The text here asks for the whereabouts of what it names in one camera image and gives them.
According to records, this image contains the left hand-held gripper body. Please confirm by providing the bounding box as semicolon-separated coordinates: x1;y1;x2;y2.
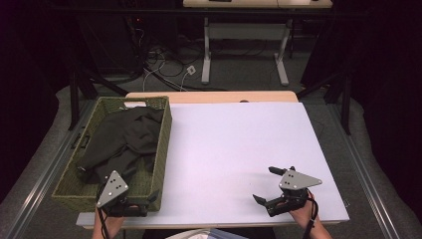
95;169;151;219

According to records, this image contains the white table mat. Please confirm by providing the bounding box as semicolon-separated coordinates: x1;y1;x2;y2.
75;101;350;229

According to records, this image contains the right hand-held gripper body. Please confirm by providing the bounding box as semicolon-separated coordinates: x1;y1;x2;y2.
264;168;323;218

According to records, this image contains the black handle bracket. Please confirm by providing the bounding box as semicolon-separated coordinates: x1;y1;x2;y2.
71;132;92;149

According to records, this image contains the green woven basket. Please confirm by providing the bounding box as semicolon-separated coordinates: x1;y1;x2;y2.
51;96;173;213

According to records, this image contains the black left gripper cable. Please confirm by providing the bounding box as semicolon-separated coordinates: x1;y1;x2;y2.
96;183;111;239

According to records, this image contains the white-legged desk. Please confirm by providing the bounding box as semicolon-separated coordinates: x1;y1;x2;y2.
182;0;333;87

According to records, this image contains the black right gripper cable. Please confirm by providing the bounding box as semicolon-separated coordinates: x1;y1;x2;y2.
302;188;319;239

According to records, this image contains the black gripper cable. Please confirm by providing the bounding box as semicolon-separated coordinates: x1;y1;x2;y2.
302;188;319;239
96;183;111;239

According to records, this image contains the dark cloth garment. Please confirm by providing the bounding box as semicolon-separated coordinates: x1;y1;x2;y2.
75;106;165;185

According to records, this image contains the light wooden table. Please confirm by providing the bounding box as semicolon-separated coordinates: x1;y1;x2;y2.
83;91;349;231

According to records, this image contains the aluminium floor rail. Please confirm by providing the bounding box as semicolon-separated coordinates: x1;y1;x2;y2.
4;99;98;239
326;103;401;239

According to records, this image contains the white floor cable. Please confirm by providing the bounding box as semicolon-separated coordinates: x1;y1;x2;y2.
141;61;187;93

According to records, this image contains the person's light clothing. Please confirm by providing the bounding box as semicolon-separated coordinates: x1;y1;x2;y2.
164;227;252;239

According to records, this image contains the black metal stand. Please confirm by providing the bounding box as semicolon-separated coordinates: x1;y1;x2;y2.
296;71;352;135
68;64;129;131

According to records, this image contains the person's right hand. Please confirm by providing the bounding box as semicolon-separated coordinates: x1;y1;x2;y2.
288;195;321;230

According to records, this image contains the person's left hand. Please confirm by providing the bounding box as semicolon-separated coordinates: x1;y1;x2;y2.
94;204;129;232

